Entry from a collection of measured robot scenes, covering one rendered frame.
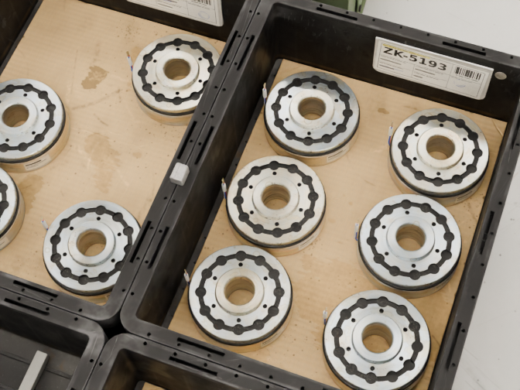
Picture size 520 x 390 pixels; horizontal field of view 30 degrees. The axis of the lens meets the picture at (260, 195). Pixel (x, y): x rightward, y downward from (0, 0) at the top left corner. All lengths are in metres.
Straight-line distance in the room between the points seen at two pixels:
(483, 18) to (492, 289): 0.38
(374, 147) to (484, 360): 0.27
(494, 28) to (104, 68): 0.52
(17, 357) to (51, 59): 0.35
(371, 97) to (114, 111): 0.29
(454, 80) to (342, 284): 0.25
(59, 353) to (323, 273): 0.28
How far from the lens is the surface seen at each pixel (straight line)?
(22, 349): 1.01
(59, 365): 1.00
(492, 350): 1.13
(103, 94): 1.12
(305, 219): 0.99
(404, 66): 1.06
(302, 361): 0.97
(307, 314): 0.98
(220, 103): 0.98
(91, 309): 0.90
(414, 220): 0.99
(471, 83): 1.05
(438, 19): 1.32
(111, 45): 1.15
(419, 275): 0.97
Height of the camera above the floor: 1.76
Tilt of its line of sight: 64 degrees down
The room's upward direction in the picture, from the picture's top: 5 degrees counter-clockwise
